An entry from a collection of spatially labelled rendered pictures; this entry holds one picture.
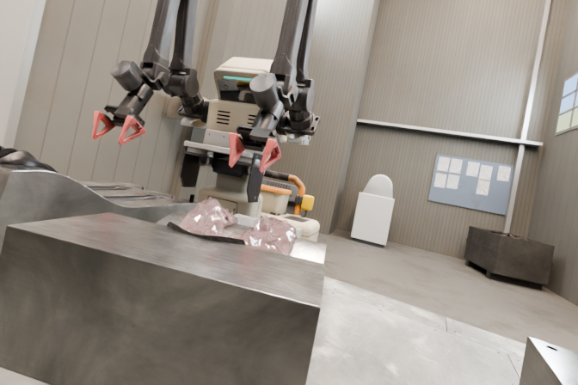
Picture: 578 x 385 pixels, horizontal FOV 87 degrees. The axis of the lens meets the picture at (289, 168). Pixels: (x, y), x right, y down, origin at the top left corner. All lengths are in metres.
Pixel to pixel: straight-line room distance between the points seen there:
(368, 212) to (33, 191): 5.83
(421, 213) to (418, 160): 1.17
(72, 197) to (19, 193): 0.07
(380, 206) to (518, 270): 2.28
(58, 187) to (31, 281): 0.24
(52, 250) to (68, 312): 0.05
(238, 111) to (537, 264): 5.70
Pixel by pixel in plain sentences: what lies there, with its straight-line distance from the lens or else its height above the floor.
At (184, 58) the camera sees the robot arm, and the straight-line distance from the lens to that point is 1.17.
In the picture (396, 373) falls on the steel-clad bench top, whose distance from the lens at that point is 0.43.
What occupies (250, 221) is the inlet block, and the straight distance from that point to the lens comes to 0.70.
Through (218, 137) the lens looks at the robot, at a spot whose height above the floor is 1.08.
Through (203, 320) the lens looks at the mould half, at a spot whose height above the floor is 0.88.
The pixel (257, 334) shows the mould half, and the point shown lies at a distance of 0.25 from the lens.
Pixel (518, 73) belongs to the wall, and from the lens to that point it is 8.13.
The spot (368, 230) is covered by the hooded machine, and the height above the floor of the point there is 0.26.
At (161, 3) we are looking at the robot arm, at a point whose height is 1.44.
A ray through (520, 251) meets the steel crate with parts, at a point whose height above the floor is 0.54.
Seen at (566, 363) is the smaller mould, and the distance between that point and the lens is 0.44.
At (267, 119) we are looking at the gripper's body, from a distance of 0.76.
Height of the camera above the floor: 0.99
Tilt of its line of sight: 1 degrees up
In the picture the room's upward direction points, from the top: 11 degrees clockwise
